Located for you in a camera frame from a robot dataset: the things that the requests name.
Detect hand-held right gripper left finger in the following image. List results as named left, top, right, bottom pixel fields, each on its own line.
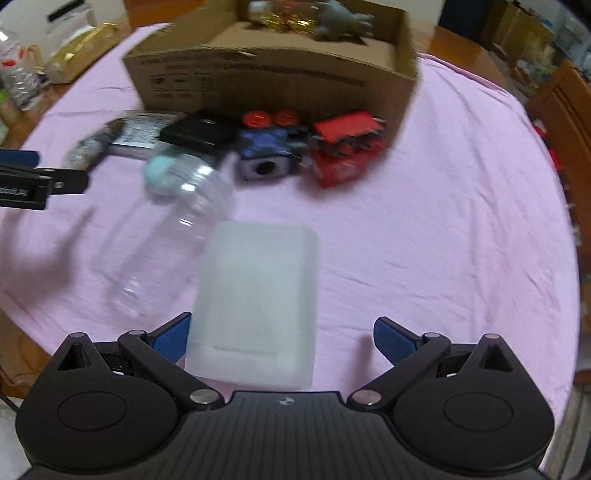
left=53, top=311, right=227, bottom=411

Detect black rectangular device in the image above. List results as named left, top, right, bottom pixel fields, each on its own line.
left=159, top=111, right=241, bottom=153

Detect grey plush toy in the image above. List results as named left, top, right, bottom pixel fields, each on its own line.
left=316, top=0, right=376, bottom=42

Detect blue toy car red wheels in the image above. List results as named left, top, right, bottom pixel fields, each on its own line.
left=238, top=110, right=308, bottom=183

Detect gold foil bag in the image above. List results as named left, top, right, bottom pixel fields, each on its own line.
left=46, top=23, right=121, bottom=84

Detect white translucent plastic container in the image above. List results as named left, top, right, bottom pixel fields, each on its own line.
left=185, top=220, right=320, bottom=388

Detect clear bottle of gold capsules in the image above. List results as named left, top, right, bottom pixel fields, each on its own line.
left=249, top=0, right=324, bottom=35

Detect teal round gadget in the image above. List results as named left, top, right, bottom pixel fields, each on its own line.
left=143, top=150, right=185, bottom=195

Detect red toy truck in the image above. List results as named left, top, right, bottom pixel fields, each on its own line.
left=308, top=111, right=389, bottom=188

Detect white bag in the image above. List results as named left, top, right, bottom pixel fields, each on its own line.
left=46, top=0, right=100, bottom=35

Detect clear case with printed label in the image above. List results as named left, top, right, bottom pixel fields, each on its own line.
left=108, top=111, right=185, bottom=158

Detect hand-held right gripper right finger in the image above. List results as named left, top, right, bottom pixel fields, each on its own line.
left=348, top=316, right=527, bottom=411

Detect wooden chair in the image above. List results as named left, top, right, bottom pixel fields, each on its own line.
left=526, top=60, right=591, bottom=185

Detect clear plastic bottle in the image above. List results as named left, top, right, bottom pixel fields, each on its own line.
left=0, top=28, right=42, bottom=107

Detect pink tablecloth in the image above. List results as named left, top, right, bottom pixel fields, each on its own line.
left=0, top=28, right=580, bottom=467

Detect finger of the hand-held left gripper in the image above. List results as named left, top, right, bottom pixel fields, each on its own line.
left=0, top=150, right=40, bottom=169
left=0, top=168, right=91, bottom=211

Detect large cardboard box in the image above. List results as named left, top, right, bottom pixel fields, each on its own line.
left=121, top=0, right=421, bottom=148

